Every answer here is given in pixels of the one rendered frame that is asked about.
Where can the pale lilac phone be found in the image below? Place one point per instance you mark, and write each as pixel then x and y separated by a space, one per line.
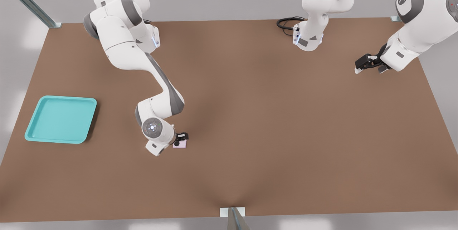
pixel 180 145

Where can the pale blue-green tray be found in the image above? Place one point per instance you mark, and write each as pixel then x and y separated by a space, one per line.
pixel 61 119

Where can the silver frame post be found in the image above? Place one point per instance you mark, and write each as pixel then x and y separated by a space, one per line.
pixel 395 18
pixel 234 219
pixel 28 0

